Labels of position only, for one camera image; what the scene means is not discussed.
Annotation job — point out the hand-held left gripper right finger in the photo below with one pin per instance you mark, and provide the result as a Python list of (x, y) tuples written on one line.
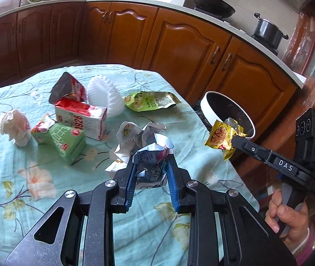
[(173, 184)]

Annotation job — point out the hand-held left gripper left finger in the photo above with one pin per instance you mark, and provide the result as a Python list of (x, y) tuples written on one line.
[(129, 184)]

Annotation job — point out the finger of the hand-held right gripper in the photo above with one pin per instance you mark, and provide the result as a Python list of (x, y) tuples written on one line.
[(247, 145)]

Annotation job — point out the blue printed paper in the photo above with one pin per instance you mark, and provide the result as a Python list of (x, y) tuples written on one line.
[(149, 158)]

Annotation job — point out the white round trash bin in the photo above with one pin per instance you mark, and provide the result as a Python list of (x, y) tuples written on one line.
[(205, 108)]

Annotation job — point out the person's right forearm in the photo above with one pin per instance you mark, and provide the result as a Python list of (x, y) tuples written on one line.
[(307, 246)]

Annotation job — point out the person's right hand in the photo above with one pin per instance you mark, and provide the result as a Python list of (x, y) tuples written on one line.
[(286, 214)]

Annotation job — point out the crumpled silver white wrapper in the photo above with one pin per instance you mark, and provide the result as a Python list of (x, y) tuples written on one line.
[(127, 138)]

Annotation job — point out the crumpled white paper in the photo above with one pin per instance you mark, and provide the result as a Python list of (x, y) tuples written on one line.
[(154, 131)]

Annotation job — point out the green drink carton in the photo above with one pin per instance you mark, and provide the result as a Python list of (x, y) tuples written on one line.
[(66, 141)]

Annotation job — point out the red white milk carton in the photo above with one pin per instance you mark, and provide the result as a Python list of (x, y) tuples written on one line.
[(77, 119)]

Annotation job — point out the green yellow snack packet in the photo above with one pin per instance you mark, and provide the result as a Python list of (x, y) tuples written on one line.
[(149, 100)]

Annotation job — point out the wooden glass door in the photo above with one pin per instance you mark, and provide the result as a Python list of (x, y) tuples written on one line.
[(312, 55)]

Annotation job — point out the white foam fruit net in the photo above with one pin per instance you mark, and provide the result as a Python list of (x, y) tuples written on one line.
[(103, 97)]

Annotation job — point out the floral teal tablecloth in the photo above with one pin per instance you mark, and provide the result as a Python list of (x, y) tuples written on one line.
[(35, 183)]

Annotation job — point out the white speckled countertop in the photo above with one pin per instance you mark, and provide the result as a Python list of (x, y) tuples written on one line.
[(257, 45)]

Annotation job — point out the small red green carton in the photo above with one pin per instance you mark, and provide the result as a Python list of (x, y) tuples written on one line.
[(41, 130)]

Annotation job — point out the gas stove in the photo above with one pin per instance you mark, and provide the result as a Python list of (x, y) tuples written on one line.
[(240, 30)]

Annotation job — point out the steel cooking pot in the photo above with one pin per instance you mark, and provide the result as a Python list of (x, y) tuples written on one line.
[(268, 32)]

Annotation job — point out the dark red snack bag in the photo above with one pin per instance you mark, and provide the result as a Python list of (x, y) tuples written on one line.
[(63, 87)]

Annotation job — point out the wooden base cabinets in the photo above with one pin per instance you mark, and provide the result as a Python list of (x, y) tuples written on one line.
[(179, 47)]

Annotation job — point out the crumpled white tissue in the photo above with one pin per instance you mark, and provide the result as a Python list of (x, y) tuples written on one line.
[(13, 127)]

